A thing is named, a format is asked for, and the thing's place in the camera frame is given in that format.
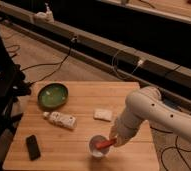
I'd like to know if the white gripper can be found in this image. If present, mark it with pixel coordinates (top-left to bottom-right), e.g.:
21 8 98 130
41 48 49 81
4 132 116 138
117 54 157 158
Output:
109 117 141 147

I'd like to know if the red pepper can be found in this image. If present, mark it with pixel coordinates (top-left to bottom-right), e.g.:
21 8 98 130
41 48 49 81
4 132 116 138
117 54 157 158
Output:
95 139 116 150

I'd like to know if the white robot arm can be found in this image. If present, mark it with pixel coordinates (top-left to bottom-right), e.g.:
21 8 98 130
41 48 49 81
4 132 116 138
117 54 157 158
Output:
109 86 191 147

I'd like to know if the white ceramic cup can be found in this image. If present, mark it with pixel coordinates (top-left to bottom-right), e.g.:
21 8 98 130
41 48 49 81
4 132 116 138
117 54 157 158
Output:
89 135 109 158

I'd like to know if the white sponge block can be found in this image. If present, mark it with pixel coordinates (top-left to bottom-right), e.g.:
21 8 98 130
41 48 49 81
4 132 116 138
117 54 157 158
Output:
94 109 112 121

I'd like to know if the white plastic bottle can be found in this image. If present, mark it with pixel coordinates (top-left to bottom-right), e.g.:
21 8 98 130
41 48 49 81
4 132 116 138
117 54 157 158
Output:
43 111 76 130

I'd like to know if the green bowl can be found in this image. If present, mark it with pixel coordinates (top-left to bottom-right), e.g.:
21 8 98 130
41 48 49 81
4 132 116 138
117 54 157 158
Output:
37 83 69 110

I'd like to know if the black tripod stand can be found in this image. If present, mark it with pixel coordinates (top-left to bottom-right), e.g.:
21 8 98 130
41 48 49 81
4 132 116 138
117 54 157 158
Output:
0 14 33 153

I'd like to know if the white power strip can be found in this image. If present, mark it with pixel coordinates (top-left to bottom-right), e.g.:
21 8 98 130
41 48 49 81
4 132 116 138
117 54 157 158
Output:
34 3 54 22

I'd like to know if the metal rail beam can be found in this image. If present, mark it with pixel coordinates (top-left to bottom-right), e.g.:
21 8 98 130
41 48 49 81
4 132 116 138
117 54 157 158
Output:
0 0 191 100

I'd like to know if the black floor cable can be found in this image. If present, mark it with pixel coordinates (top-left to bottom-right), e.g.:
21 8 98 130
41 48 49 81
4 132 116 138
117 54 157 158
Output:
20 36 78 84

